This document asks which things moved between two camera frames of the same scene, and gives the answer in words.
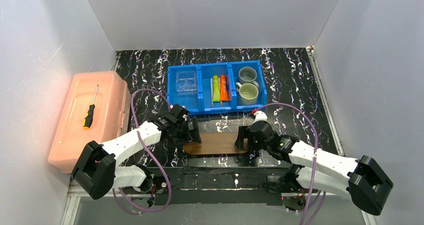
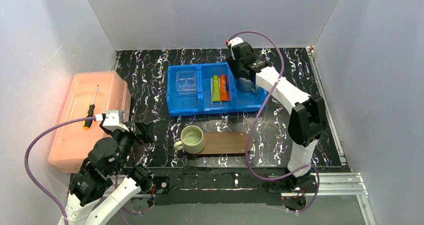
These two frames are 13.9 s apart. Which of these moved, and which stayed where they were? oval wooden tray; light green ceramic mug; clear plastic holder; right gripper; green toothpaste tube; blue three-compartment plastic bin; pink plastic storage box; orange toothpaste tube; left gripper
Moved: left gripper; right gripper; light green ceramic mug
Stayed: clear plastic holder; orange toothpaste tube; green toothpaste tube; oval wooden tray; pink plastic storage box; blue three-compartment plastic bin
